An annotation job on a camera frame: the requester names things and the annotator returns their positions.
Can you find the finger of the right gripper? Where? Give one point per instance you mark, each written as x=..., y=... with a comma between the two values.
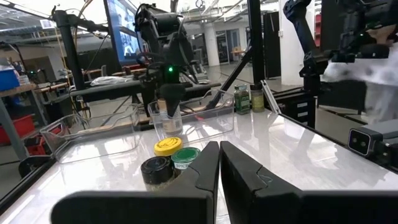
x=172, y=105

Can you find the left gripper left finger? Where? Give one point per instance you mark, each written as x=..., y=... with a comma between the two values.
x=140, y=208

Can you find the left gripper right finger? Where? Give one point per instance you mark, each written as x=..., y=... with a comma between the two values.
x=280, y=208

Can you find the tan-lid spice jar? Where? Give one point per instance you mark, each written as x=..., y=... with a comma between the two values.
x=174, y=126

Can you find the yellow-lid spice jar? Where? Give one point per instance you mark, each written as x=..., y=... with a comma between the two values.
x=168, y=145

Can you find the black-lid spice jar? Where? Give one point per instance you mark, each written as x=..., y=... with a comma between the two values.
x=157, y=169
x=257, y=99

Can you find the green-lid spice jar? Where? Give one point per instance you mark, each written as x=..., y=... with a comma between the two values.
x=185, y=157
x=242, y=99

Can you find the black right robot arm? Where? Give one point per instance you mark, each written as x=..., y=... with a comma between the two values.
x=164, y=34

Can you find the clear plastic bin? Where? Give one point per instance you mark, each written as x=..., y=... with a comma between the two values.
x=211, y=121
x=93, y=143

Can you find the white pillar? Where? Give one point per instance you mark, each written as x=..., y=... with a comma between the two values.
x=212, y=46

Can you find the clear plastic bag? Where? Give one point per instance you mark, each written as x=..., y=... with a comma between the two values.
x=109, y=81

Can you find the grey side desk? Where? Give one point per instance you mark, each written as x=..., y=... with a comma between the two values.
x=109, y=91

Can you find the blue-screen computer monitor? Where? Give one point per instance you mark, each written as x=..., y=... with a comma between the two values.
x=124, y=34

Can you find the black drawer unit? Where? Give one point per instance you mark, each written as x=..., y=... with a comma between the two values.
x=298, y=109

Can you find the black cabinet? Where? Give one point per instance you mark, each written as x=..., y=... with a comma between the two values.
x=272, y=43

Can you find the red crate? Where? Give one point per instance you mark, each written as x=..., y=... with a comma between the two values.
x=18, y=127

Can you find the person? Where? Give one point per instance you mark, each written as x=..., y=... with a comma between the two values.
x=367, y=71

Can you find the blue crate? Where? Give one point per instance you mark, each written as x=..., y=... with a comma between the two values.
x=8, y=79

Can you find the person's hand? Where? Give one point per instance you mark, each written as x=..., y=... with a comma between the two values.
x=385, y=34

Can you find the black diagonal frame strut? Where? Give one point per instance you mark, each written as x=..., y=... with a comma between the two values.
x=230, y=77

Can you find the black vertical frame post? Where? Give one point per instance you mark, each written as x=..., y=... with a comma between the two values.
x=255, y=37

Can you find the grey depth camera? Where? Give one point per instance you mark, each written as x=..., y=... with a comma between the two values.
x=360, y=141

